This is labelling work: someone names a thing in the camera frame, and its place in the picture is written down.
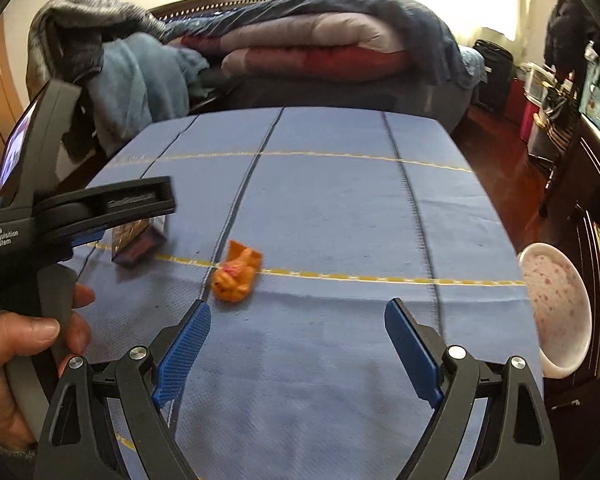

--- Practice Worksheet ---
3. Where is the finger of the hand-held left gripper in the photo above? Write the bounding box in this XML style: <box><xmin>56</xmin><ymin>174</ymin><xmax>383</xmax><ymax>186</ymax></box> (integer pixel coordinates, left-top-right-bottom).
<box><xmin>30</xmin><ymin>176</ymin><xmax>177</xmax><ymax>253</ymax></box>

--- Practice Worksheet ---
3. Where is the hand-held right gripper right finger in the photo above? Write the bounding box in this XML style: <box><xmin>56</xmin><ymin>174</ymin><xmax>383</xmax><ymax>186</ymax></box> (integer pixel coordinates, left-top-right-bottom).
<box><xmin>384</xmin><ymin>298</ymin><xmax>566</xmax><ymax>480</ymax></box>

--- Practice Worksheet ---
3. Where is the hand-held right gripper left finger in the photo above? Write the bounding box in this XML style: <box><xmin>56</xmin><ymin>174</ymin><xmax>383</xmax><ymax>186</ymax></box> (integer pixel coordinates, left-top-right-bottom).
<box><xmin>32</xmin><ymin>299</ymin><xmax>213</xmax><ymax>480</ymax></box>

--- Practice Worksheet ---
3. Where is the dark brown snack packet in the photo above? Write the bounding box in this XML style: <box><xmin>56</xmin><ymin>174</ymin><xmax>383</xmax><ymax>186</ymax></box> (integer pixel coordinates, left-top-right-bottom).
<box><xmin>111</xmin><ymin>217</ymin><xmax>169</xmax><ymax>267</ymax></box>

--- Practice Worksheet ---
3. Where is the orange wrapper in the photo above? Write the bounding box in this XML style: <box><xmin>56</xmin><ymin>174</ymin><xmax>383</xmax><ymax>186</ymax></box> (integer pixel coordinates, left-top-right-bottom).
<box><xmin>210</xmin><ymin>240</ymin><xmax>264</xmax><ymax>304</ymax></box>

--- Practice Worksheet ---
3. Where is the person's left hand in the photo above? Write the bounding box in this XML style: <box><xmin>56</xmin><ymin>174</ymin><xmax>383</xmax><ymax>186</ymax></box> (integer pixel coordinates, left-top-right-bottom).
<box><xmin>0</xmin><ymin>282</ymin><xmax>97</xmax><ymax>456</ymax></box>

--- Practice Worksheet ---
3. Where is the teal blanket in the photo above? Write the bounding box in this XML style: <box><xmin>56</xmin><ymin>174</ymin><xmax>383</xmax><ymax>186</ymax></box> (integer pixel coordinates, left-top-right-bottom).
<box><xmin>87</xmin><ymin>32</ymin><xmax>211</xmax><ymax>156</ymax></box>

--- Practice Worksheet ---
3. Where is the white speckled bowl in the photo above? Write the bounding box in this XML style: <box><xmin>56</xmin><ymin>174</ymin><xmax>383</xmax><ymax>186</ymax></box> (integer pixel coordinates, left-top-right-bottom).
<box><xmin>517</xmin><ymin>242</ymin><xmax>594</xmax><ymax>379</ymax></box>

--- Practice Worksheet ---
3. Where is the blue tablecloth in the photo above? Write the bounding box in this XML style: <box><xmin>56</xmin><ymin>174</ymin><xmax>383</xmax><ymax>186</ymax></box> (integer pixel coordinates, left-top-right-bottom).
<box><xmin>55</xmin><ymin>106</ymin><xmax>546</xmax><ymax>480</ymax></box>

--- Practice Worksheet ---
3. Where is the grey blanket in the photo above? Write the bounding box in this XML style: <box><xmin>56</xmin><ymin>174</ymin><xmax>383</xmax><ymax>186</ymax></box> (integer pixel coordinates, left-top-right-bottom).
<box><xmin>26</xmin><ymin>0</ymin><xmax>166</xmax><ymax>161</ymax></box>

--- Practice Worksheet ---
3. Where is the dark wooden headboard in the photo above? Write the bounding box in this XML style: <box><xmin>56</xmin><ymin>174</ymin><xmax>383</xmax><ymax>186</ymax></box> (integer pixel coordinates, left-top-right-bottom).
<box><xmin>147</xmin><ymin>0</ymin><xmax>293</xmax><ymax>21</ymax></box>

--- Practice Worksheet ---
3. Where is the red box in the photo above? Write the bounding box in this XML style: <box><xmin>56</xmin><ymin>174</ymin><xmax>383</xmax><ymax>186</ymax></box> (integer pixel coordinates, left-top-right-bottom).
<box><xmin>520</xmin><ymin>102</ymin><xmax>539</xmax><ymax>141</ymax></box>

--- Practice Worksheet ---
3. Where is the folded multicolour quilt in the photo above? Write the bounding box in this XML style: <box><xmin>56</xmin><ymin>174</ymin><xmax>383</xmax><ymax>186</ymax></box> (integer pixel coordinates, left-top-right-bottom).
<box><xmin>165</xmin><ymin>0</ymin><xmax>486</xmax><ymax>91</ymax></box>

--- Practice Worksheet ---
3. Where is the black suitcase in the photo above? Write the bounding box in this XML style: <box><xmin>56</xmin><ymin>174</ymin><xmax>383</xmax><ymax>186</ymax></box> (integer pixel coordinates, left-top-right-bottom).
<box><xmin>472</xmin><ymin>39</ymin><xmax>515</xmax><ymax>111</ymax></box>

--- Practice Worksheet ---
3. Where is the white storage box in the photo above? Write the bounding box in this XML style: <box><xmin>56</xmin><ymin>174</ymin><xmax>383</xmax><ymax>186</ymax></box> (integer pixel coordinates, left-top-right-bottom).
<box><xmin>525</xmin><ymin>62</ymin><xmax>561</xmax><ymax>101</ymax></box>

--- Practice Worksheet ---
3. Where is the hanging dark clothing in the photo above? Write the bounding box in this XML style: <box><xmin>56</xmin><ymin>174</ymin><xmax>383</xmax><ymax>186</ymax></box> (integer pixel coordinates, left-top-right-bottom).
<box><xmin>545</xmin><ymin>0</ymin><xmax>600</xmax><ymax>71</ymax></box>

